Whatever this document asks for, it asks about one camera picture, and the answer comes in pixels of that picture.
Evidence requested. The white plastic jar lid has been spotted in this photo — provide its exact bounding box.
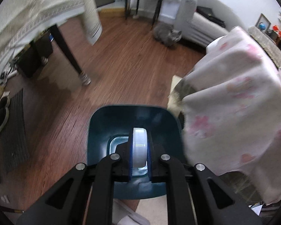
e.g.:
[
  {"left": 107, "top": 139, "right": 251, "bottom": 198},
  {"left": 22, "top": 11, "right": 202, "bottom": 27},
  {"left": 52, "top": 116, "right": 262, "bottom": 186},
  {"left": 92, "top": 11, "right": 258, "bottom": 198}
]
[{"left": 132, "top": 127, "right": 148, "bottom": 168}]

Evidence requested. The dark teal trash bin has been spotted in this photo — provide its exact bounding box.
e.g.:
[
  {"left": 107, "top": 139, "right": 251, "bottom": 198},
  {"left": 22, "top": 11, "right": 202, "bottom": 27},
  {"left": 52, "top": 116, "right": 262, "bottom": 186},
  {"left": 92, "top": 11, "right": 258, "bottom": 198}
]
[{"left": 87, "top": 105, "right": 186, "bottom": 200}]

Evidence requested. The white slipper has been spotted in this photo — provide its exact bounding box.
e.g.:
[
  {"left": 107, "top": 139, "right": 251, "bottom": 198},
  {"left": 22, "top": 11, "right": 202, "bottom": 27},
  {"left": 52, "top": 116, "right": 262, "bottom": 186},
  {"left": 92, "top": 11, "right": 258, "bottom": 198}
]
[{"left": 112, "top": 199, "right": 150, "bottom": 225}]

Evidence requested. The black dining table leg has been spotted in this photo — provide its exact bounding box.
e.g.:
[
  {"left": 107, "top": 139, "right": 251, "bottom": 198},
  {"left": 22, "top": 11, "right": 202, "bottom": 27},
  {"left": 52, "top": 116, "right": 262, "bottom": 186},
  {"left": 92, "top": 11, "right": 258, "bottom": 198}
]
[{"left": 49, "top": 24, "right": 91, "bottom": 86}]

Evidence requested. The pink floral tablecloth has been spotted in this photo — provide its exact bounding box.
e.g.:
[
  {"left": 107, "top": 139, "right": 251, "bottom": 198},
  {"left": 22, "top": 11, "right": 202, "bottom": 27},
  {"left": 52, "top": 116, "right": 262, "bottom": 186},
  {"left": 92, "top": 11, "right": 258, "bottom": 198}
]
[{"left": 177, "top": 27, "right": 281, "bottom": 204}]

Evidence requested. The dark striped floor mat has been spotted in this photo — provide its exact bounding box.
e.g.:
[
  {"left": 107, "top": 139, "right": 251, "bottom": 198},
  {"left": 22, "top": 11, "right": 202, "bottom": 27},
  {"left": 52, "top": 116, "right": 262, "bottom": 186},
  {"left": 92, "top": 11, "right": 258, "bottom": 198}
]
[{"left": 0, "top": 89, "right": 29, "bottom": 173}]

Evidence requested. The grey cat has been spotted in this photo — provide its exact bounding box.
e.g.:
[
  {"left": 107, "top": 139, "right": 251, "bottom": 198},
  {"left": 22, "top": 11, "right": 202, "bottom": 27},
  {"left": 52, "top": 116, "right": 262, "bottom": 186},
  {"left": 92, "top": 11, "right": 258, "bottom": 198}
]
[{"left": 153, "top": 23, "right": 182, "bottom": 47}]

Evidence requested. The black shoe white sole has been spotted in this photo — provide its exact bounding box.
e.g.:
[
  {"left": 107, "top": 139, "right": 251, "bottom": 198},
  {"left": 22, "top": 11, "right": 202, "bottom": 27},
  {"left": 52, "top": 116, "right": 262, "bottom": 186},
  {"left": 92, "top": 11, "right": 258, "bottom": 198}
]
[{"left": 0, "top": 95, "right": 10, "bottom": 133}]

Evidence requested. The grey sofa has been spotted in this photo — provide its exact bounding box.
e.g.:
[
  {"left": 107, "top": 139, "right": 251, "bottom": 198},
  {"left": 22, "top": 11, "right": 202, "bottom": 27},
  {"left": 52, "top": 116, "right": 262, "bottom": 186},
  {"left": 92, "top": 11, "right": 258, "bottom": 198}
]
[{"left": 173, "top": 0, "right": 230, "bottom": 50}]

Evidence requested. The black bag on sofa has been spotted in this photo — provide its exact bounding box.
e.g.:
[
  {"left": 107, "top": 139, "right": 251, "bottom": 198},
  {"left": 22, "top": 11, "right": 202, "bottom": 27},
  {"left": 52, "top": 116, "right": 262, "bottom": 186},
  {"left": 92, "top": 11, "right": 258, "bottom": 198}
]
[{"left": 196, "top": 6, "right": 226, "bottom": 28}]

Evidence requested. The framed globe picture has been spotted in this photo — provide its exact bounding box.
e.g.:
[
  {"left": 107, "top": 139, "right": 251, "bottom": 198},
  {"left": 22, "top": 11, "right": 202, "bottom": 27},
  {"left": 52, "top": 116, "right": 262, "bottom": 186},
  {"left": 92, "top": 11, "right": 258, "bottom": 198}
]
[{"left": 255, "top": 13, "right": 271, "bottom": 33}]

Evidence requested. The beige patterned tablecloth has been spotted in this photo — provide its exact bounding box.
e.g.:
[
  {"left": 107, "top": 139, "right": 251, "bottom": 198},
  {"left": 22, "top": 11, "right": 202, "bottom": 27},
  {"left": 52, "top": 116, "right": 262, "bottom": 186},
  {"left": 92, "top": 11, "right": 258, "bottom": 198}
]
[{"left": 0, "top": 0, "right": 102, "bottom": 66}]

